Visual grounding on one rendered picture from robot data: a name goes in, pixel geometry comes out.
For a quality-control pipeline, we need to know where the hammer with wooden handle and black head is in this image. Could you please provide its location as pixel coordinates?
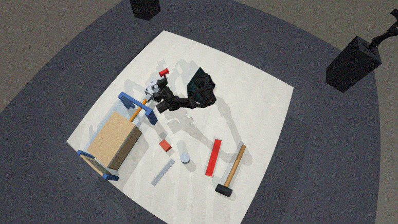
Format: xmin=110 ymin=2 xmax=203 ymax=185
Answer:
xmin=215 ymin=145 xmax=246 ymax=197

